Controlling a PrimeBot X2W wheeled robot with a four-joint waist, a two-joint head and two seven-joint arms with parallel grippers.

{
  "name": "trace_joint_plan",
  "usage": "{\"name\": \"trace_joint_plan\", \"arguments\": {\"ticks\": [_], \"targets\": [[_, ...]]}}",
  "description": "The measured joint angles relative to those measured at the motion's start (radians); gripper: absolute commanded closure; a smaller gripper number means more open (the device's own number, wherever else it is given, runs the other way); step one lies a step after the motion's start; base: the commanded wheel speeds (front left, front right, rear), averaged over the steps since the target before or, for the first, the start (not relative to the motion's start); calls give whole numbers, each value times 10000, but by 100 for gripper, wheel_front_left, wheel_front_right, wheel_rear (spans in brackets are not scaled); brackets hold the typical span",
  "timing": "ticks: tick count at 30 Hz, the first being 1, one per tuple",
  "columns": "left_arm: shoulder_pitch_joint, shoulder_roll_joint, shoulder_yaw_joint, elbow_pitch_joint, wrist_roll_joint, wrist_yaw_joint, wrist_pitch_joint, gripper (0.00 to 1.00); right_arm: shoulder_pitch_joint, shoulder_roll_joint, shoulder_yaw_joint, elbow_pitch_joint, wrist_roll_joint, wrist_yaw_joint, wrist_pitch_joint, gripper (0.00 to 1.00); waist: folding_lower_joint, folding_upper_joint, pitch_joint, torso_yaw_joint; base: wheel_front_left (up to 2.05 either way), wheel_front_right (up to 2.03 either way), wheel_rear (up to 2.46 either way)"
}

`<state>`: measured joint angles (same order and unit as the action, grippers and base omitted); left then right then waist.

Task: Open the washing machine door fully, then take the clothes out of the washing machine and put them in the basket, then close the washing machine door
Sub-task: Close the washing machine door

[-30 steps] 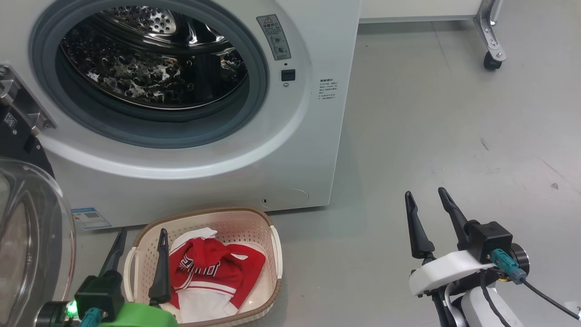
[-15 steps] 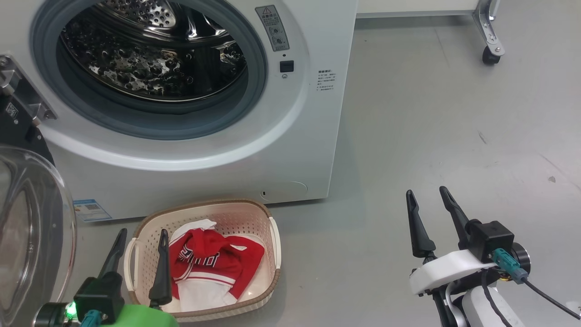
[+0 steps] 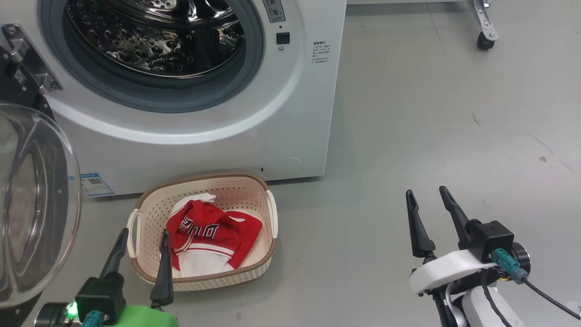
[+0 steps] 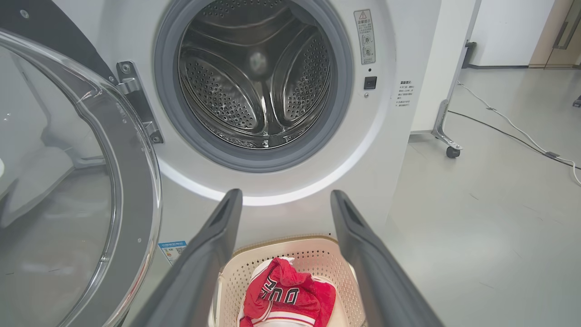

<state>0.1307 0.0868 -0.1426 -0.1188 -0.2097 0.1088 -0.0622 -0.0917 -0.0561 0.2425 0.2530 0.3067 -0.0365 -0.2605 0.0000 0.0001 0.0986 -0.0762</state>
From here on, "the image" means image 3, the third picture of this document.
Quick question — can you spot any washing machine glass door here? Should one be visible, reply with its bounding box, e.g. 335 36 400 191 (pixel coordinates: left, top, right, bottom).
0 45 83 327

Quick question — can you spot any blue energy label sticker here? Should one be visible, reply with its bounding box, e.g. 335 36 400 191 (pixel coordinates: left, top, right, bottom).
68 172 116 198

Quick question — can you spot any white partition panel on casters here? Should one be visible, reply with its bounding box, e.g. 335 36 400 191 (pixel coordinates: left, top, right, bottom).
347 0 499 51

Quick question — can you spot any red and white jersey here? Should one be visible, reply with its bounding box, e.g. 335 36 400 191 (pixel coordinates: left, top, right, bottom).
166 193 264 278

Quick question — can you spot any metal washing machine door hinge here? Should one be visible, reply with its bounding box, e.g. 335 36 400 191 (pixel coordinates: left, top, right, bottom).
1 24 64 96

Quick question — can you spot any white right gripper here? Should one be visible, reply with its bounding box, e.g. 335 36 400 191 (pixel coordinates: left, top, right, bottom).
405 186 497 296

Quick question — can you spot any grey warning sticker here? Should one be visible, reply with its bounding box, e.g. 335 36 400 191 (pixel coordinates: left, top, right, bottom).
262 0 287 24

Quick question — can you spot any cream perforated laundry basket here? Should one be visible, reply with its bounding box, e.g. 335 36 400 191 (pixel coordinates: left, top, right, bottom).
126 173 279 292

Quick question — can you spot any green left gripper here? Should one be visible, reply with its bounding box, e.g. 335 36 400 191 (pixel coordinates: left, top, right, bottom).
98 228 180 327

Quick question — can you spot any white front-load washing machine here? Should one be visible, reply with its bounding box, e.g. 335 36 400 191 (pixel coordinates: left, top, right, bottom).
0 0 348 198

